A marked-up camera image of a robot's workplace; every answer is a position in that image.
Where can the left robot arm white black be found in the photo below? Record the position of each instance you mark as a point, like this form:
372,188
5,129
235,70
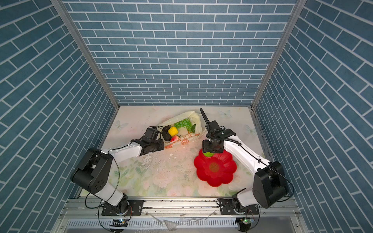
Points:
93,170

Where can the crumpled clear plastic wrap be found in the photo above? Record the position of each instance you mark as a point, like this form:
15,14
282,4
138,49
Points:
172,223

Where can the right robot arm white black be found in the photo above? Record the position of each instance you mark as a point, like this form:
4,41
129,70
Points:
269,182

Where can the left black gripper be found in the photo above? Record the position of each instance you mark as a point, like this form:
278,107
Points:
161,145

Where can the right circuit board with wires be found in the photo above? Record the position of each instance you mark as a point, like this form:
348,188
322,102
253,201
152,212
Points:
244,224

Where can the left circuit board with wires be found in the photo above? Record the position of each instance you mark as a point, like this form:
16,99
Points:
118,225

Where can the yellow lemon toy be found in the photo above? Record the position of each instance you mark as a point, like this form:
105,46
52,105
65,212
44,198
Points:
173,131

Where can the red flower-shaped plastic plate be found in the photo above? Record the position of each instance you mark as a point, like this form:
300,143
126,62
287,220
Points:
216,170

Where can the green lime toy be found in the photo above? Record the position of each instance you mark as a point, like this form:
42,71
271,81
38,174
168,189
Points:
208,154

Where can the green grape bunch toy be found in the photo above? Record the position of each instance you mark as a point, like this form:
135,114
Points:
185,123

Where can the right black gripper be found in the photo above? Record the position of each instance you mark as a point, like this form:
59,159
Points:
205,145

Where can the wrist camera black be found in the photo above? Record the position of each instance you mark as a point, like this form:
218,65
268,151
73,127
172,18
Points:
213,127
151,134

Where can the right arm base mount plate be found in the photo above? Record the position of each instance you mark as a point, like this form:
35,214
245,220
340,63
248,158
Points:
233,207

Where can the aluminium front rail frame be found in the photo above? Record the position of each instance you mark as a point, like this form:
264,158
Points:
280,218

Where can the yellowish plastic fruit-print bag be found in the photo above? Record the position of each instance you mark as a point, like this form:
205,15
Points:
185,137

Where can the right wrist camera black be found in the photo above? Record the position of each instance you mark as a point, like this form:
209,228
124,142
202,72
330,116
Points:
213,127

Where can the circuit board with wires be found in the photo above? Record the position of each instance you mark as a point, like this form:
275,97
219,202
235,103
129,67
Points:
244,224
118,225

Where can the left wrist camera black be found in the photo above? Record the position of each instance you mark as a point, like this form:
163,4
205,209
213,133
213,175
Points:
151,134

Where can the red strawberry toy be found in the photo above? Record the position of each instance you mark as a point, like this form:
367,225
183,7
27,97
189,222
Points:
174,138

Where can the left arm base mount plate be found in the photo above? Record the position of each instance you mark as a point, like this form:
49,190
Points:
126,207

